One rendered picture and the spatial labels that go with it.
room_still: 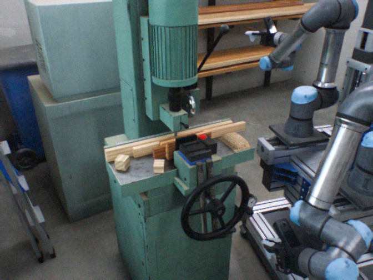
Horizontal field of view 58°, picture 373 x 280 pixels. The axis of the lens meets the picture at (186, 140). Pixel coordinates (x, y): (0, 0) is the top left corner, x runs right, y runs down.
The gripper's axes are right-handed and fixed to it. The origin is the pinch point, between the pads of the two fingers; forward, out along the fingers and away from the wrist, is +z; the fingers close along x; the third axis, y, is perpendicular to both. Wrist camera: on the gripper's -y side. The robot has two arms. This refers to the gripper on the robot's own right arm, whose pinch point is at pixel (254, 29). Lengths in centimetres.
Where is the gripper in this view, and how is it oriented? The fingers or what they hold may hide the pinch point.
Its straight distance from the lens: 219.9
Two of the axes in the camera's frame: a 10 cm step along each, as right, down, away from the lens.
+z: -5.1, -4.1, 7.6
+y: 1.2, 8.4, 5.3
